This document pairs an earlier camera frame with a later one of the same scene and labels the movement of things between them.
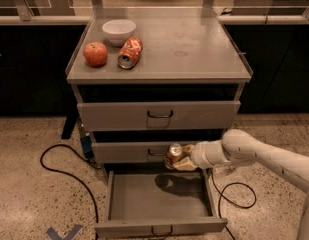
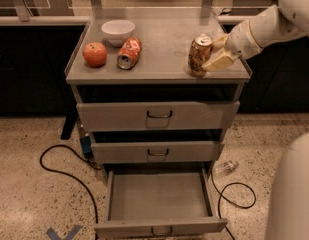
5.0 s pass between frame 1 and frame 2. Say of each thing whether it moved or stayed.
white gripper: moved
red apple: stayed
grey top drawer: stayed
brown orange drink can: moved
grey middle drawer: stayed
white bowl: stayed
